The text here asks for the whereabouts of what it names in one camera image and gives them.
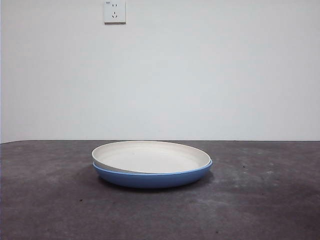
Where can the white plate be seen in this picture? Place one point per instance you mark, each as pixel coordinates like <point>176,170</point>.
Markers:
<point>152,156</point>

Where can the blue plate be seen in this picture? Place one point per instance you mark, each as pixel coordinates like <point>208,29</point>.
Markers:
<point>155,180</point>

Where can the white wall socket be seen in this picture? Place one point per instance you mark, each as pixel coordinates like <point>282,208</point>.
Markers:
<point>115,12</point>

